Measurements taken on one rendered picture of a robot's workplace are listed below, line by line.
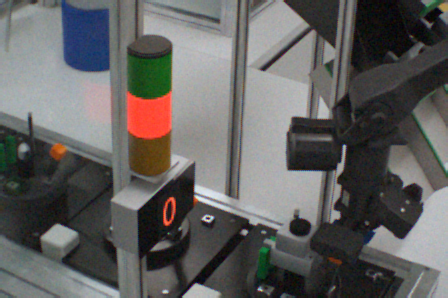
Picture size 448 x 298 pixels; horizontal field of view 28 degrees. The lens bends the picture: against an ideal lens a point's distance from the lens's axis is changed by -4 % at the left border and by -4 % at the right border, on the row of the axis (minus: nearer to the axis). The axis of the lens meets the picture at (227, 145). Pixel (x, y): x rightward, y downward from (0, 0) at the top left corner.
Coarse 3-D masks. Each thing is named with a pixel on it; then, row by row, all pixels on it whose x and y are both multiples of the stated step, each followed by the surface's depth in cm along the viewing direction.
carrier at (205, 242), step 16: (208, 208) 147; (192, 224) 144; (224, 224) 144; (240, 224) 144; (176, 240) 137; (192, 240) 140; (208, 240) 141; (224, 240) 141; (160, 256) 136; (176, 256) 137; (192, 256) 137; (208, 256) 137; (160, 272) 134; (176, 272) 134; (192, 272) 134; (208, 272) 137; (160, 288) 131; (176, 288) 131
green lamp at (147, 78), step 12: (132, 60) 97; (144, 60) 96; (156, 60) 96; (168, 60) 97; (132, 72) 97; (144, 72) 97; (156, 72) 97; (168, 72) 98; (132, 84) 98; (144, 84) 98; (156, 84) 98; (168, 84) 99; (144, 96) 98; (156, 96) 99
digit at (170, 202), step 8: (176, 184) 108; (168, 192) 107; (176, 192) 108; (160, 200) 105; (168, 200) 107; (176, 200) 109; (160, 208) 106; (168, 208) 108; (176, 208) 110; (160, 216) 107; (168, 216) 108; (176, 216) 110; (160, 224) 107; (168, 224) 109; (160, 232) 108
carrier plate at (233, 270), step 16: (256, 240) 141; (240, 256) 138; (256, 256) 138; (224, 272) 134; (240, 272) 135; (352, 272) 135; (384, 272) 135; (224, 288) 131; (240, 288) 132; (352, 288) 132; (368, 288) 132; (384, 288) 132
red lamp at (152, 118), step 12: (132, 96) 99; (168, 96) 100; (132, 108) 100; (144, 108) 99; (156, 108) 99; (168, 108) 101; (132, 120) 101; (144, 120) 100; (156, 120) 100; (168, 120) 102; (132, 132) 102; (144, 132) 101; (156, 132) 101; (168, 132) 102
